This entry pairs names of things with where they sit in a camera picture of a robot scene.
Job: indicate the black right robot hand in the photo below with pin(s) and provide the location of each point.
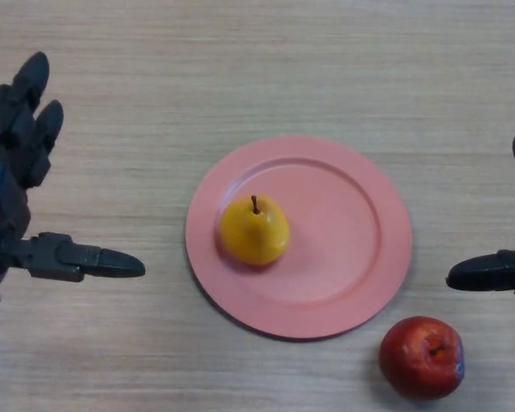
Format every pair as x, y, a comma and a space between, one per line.
485, 272

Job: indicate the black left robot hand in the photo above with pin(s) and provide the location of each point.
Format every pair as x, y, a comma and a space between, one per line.
13, 171

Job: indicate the yellow pear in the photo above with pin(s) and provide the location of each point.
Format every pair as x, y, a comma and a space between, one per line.
255, 234

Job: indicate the pink round plate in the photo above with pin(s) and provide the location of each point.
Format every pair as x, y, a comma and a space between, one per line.
339, 257

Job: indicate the red apple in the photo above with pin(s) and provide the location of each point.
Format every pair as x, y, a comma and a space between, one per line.
414, 358

